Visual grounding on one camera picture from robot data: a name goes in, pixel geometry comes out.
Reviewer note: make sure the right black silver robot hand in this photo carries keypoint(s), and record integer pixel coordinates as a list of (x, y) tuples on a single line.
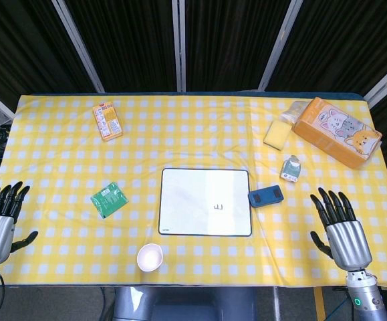
[(348, 242)]

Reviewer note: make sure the blue whiteboard eraser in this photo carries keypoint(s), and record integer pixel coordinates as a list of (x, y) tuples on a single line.
[(266, 196)]

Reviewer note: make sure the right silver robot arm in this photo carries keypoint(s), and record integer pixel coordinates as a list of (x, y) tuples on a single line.
[(367, 301)]

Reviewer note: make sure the orange cat print tissue pack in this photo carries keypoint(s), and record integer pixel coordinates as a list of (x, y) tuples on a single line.
[(338, 132)]

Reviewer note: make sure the green foil packet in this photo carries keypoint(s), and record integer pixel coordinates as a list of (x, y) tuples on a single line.
[(109, 200)]

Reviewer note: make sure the yellow sponge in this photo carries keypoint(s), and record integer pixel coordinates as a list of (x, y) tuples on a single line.
[(277, 133)]

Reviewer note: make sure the clear plastic bag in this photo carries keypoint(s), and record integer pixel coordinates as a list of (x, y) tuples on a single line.
[(293, 112)]

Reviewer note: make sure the white paper cup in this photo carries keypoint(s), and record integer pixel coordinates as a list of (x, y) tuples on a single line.
[(149, 257)]

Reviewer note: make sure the orange snack box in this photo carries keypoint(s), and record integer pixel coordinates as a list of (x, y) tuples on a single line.
[(107, 121)]

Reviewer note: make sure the grey robot torso base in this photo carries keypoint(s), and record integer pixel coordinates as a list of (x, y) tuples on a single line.
[(183, 304)]

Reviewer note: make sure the yellow white checkered tablecloth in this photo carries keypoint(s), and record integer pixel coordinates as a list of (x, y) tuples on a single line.
[(193, 133)]

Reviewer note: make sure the white board with black frame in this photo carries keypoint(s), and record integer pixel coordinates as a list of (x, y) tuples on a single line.
[(193, 204)]

